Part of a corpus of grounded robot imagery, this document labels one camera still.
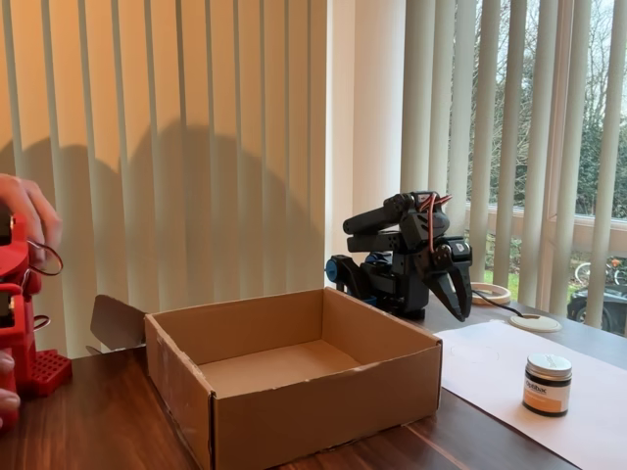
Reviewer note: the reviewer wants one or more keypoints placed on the glass jar with silver lid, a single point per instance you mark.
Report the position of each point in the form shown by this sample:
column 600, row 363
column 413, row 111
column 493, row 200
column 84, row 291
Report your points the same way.
column 546, row 391

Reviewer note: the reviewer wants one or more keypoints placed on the red robot arm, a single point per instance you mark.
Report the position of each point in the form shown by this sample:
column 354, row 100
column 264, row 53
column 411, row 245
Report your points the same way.
column 19, row 333

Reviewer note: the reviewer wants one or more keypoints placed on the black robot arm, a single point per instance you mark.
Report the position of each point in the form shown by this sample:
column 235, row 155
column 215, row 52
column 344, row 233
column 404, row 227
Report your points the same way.
column 382, row 284

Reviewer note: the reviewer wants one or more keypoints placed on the open cardboard box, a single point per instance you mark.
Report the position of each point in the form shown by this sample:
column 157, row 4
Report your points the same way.
column 318, row 416

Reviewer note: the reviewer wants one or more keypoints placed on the person's right hand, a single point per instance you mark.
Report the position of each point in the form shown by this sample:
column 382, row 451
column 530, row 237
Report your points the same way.
column 29, row 205

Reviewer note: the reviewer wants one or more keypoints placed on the person's left hand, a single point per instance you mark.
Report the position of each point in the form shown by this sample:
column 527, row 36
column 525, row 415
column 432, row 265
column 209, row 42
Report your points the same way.
column 7, row 408

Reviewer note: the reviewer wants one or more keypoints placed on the masking tape roll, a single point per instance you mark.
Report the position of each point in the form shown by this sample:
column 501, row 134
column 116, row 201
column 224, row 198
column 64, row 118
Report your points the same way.
column 499, row 298

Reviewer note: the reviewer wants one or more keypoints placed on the cream vertical blinds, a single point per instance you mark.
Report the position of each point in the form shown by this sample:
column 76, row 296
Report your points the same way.
column 196, row 147
column 441, row 147

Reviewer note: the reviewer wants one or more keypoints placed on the dark parked car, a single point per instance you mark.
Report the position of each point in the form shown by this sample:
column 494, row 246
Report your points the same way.
column 580, row 303

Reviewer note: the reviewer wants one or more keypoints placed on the parked bicycle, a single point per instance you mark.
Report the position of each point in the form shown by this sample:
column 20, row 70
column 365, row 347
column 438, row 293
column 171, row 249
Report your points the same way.
column 583, row 270

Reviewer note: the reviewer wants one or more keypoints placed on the white paper sheet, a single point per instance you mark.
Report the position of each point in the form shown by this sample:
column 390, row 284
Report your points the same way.
column 602, row 391

